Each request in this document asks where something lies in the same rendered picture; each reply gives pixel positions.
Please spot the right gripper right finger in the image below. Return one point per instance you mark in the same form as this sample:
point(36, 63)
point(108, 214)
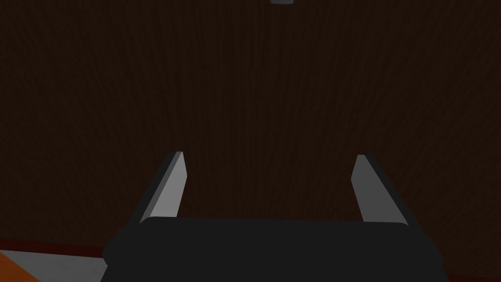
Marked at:
point(373, 196)

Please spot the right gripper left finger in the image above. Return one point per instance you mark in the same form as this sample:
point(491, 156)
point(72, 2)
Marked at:
point(169, 192)

